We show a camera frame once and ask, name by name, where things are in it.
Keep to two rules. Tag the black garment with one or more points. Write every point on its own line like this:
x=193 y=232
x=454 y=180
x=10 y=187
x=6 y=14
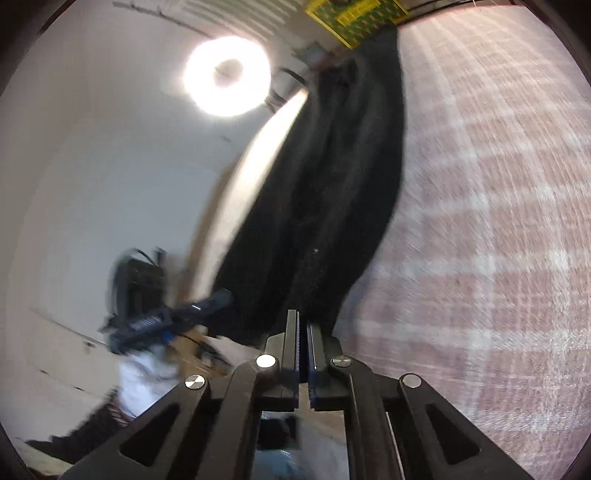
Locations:
x=327 y=202

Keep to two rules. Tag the ring light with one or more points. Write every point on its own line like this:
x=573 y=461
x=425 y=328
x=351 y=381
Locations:
x=227 y=77

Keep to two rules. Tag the pink plaid bed cover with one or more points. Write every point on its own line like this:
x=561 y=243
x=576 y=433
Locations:
x=482 y=282

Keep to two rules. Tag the left camera box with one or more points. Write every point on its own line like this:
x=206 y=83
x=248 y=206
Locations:
x=138 y=283

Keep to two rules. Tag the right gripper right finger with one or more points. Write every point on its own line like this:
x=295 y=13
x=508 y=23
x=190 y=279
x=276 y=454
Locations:
x=329 y=373

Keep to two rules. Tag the green yellow storage bag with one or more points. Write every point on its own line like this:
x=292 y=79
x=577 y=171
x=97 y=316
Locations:
x=351 y=22

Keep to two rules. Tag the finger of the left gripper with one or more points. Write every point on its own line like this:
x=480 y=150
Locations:
x=209 y=307

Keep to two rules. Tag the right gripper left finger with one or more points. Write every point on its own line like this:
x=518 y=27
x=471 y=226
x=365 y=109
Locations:
x=280 y=381

